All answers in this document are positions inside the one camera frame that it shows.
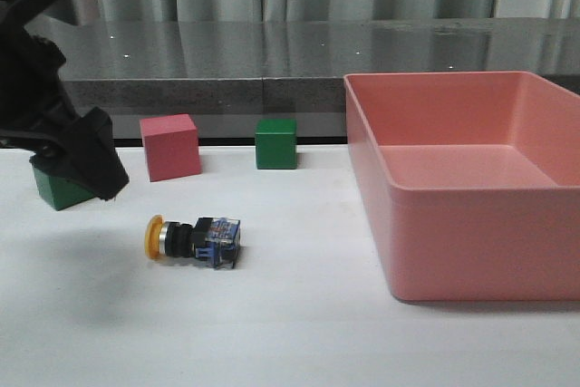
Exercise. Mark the green cube at left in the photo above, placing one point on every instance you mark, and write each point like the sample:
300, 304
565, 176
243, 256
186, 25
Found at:
59, 193

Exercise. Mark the green cube near bin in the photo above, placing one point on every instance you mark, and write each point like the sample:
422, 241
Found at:
275, 142

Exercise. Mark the dark stone counter ledge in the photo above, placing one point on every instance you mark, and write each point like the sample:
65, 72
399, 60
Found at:
229, 75

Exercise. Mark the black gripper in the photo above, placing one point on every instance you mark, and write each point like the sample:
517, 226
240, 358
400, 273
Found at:
37, 114

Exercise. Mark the pink plastic bin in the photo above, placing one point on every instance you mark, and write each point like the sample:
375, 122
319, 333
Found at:
470, 182

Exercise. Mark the pink wooden cube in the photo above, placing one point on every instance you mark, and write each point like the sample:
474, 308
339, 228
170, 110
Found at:
171, 147

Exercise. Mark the yellow push button switch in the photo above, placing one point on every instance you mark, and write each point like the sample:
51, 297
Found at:
214, 242

